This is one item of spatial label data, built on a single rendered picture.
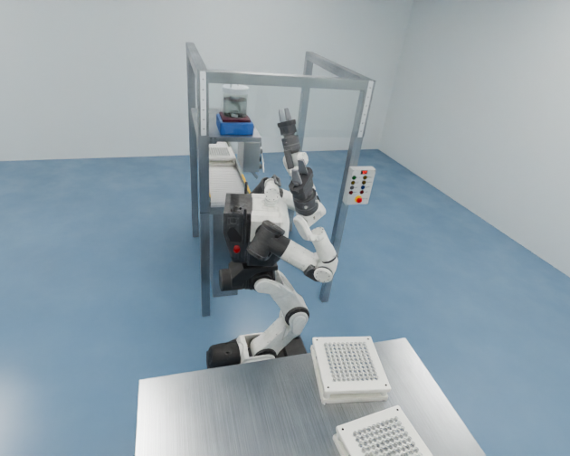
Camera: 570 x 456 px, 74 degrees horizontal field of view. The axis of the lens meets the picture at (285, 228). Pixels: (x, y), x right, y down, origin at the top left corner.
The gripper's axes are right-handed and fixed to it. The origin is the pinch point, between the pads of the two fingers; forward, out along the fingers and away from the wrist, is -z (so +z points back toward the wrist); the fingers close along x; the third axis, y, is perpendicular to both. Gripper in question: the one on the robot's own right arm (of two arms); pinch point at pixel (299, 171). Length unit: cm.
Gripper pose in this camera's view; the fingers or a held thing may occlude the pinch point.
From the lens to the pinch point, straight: 130.3
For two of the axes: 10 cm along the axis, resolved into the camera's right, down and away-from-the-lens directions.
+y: 8.9, 2.0, -4.1
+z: 1.9, 6.5, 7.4
